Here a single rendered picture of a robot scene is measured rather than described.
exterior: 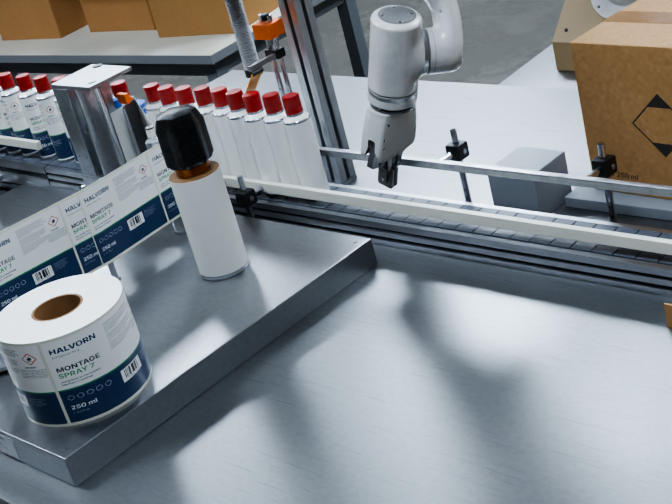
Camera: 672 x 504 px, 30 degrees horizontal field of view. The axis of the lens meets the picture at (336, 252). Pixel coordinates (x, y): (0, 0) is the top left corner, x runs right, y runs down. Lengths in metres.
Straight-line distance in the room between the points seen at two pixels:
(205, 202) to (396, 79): 0.38
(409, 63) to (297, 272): 0.39
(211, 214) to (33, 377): 0.44
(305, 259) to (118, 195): 0.37
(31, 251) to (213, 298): 0.32
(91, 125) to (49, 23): 2.14
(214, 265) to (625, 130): 0.72
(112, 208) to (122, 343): 0.45
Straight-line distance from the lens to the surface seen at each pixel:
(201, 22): 4.12
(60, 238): 2.21
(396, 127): 2.13
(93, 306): 1.87
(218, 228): 2.12
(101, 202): 2.24
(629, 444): 1.61
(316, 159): 2.33
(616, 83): 2.10
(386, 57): 2.04
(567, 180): 2.01
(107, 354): 1.85
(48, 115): 2.96
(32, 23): 4.77
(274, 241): 2.24
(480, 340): 1.88
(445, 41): 2.07
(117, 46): 4.32
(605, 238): 1.93
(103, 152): 2.60
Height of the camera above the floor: 1.79
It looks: 25 degrees down
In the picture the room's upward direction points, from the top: 15 degrees counter-clockwise
